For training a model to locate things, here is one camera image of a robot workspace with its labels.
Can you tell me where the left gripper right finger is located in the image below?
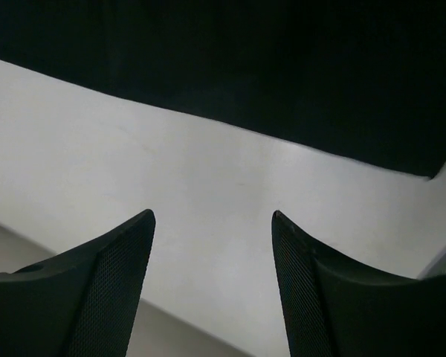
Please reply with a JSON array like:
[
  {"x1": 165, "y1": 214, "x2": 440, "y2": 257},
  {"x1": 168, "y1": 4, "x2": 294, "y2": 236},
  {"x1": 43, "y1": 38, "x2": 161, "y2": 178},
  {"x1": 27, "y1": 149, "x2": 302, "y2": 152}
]
[{"x1": 271, "y1": 211, "x2": 446, "y2": 356}]

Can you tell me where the black t-shirt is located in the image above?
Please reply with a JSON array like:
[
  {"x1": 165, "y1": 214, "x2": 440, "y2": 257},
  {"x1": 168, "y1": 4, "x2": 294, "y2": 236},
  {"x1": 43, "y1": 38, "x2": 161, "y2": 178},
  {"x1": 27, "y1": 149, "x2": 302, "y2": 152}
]
[{"x1": 0, "y1": 1, "x2": 446, "y2": 178}]

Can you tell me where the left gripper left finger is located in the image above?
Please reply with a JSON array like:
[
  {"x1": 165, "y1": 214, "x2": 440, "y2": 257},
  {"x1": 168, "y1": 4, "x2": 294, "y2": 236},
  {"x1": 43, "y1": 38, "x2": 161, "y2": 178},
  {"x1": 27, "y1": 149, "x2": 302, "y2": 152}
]
[{"x1": 0, "y1": 210, "x2": 155, "y2": 356}]

